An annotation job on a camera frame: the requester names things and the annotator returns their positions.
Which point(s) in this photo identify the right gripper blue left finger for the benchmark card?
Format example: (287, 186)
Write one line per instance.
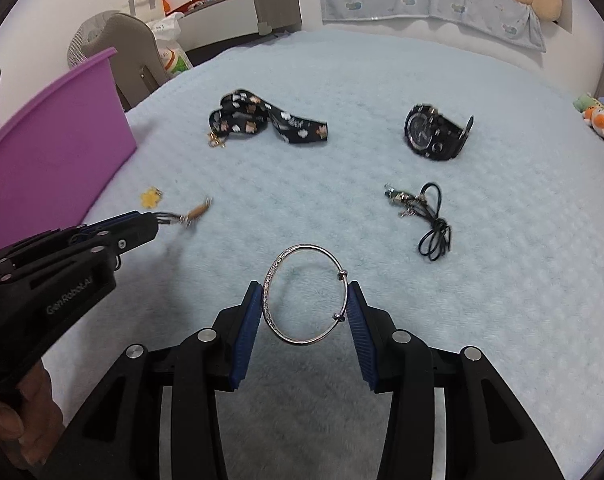
(116, 432)

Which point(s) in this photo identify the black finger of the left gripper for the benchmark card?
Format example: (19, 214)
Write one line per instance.
(119, 242)

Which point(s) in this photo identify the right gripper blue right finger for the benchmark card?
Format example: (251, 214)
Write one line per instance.
(488, 433)

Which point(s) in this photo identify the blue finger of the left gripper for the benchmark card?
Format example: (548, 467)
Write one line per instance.
(116, 223)

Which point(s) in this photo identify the silver bangle with beads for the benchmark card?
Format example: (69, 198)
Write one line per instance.
(338, 318)

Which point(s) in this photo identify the black wrist watch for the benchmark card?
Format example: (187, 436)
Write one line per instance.
(431, 135)

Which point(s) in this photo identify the person's left hand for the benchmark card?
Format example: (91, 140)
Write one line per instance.
(29, 436)

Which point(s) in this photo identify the small yellow flower charm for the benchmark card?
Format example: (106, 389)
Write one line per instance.
(150, 198)

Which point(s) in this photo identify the purple plastic basin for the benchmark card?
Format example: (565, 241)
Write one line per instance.
(60, 151)

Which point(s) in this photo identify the grey chair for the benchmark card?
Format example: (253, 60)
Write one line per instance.
(136, 67)

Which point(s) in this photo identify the white plastic bag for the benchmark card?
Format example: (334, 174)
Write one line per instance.
(166, 32)

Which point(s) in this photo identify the white tote bag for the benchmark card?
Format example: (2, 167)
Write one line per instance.
(146, 10)

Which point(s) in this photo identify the light blue bed blanket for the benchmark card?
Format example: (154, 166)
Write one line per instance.
(300, 141)

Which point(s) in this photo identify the grey white desk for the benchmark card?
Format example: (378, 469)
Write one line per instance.
(223, 20)

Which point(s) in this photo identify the blue patterned bed bumper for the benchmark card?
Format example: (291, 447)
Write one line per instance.
(507, 20)

